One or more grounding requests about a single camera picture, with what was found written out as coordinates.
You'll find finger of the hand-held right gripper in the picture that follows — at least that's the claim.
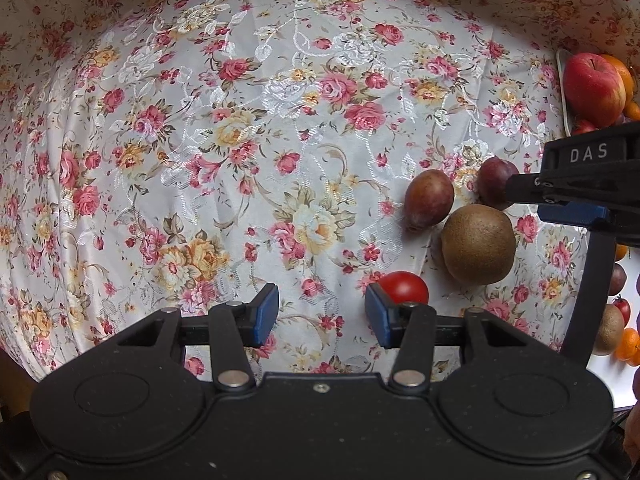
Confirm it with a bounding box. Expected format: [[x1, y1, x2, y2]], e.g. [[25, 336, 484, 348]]
[[505, 124, 640, 206], [539, 204, 640, 251]]

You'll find black box with white inside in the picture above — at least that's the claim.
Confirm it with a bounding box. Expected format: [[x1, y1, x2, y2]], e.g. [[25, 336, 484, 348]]
[[562, 229, 640, 411]]

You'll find pale green plate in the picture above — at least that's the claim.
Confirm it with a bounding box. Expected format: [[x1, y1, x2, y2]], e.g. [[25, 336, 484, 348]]
[[556, 49, 576, 137]]

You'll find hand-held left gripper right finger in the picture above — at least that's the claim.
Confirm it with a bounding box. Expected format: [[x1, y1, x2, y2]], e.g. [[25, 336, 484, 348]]
[[365, 283, 525, 389]]

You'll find brown kiwi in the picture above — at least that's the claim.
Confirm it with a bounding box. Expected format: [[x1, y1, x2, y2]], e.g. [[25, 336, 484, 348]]
[[441, 204, 517, 285], [592, 304, 626, 357]]

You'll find round large orange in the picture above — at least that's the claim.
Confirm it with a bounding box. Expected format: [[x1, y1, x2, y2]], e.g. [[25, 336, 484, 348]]
[[600, 54, 635, 111]]

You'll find dark purple plum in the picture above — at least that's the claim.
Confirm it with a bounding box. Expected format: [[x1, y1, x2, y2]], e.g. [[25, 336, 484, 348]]
[[476, 157, 521, 211], [404, 170, 456, 231], [607, 262, 629, 297]]

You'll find floral tablecloth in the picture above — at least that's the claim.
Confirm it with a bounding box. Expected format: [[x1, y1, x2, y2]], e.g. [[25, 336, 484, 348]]
[[0, 0, 640, 386]]

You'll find person's right hand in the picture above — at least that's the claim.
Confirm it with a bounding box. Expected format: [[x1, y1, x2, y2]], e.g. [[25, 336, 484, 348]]
[[622, 375, 640, 467]]

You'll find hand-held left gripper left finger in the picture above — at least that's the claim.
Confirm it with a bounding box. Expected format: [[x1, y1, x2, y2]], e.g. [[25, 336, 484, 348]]
[[116, 283, 279, 390]]

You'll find red apple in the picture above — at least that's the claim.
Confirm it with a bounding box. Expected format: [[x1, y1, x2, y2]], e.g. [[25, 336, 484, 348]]
[[564, 52, 627, 128]]

